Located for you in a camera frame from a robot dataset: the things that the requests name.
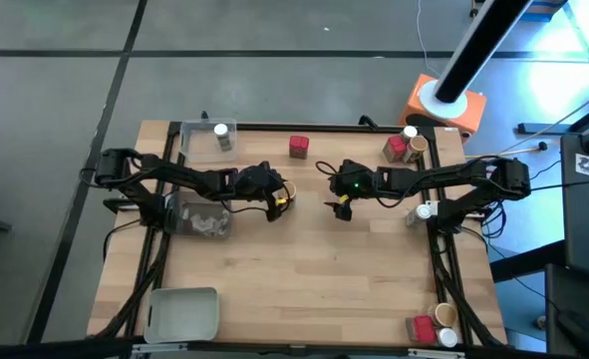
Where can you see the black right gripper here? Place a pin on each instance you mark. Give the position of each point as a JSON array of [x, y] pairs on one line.
[[354, 182]]

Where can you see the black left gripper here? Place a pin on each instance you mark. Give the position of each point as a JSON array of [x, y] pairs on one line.
[[259, 184]]

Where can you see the red-lid spice jar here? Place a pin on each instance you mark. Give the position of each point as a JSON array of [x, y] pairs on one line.
[[396, 147], [299, 145], [423, 329]]

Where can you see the white-lid spice jar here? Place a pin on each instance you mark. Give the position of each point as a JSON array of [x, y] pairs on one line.
[[220, 130], [409, 132], [417, 215]]

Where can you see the white cap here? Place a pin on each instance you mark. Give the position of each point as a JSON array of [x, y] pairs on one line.
[[447, 337]]

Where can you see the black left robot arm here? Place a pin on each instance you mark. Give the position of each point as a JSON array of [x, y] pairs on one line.
[[184, 174]]

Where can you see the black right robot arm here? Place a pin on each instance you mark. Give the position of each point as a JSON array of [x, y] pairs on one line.
[[448, 174]]

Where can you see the smoked grey plastic bin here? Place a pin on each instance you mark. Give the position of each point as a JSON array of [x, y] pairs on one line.
[[199, 219]]

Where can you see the clear plastic bin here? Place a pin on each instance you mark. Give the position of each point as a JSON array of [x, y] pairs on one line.
[[199, 149]]

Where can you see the white round pole base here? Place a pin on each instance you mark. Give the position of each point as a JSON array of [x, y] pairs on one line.
[[443, 110]]

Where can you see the white plastic bin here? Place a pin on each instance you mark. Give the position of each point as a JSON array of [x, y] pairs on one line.
[[182, 316]]

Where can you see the orange box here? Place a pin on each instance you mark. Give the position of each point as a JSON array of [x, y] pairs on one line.
[[476, 109]]

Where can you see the black metal floor stand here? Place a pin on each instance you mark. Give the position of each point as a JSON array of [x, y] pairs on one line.
[[538, 128]]

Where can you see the black desk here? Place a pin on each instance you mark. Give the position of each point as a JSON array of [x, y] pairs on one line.
[[558, 289]]

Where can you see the black computer case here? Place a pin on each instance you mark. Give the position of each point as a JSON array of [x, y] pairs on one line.
[[588, 224]]

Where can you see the black metal table frame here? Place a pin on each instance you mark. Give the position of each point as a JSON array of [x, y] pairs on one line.
[[274, 127]]

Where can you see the white metal bracket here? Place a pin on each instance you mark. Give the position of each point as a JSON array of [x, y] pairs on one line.
[[433, 205]]

